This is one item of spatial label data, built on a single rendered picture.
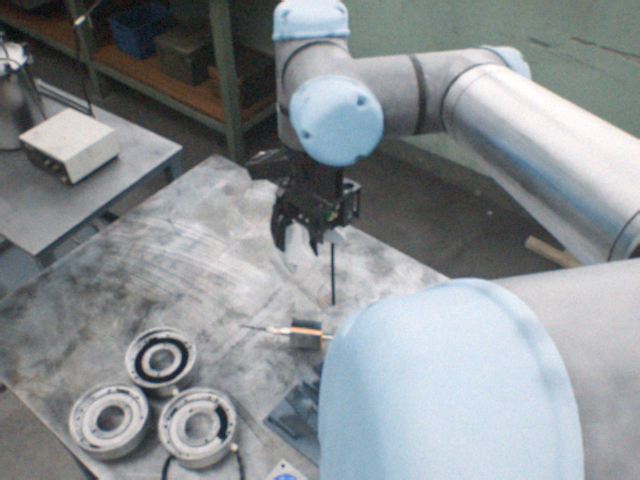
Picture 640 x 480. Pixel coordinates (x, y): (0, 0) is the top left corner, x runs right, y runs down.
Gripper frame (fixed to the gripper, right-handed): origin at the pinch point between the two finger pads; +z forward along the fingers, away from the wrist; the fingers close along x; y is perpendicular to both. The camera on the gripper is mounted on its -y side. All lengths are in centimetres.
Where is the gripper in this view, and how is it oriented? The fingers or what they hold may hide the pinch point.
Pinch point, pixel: (301, 254)
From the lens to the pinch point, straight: 81.4
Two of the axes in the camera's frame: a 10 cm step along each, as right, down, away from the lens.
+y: 7.3, 4.6, -5.1
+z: 0.0, 7.5, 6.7
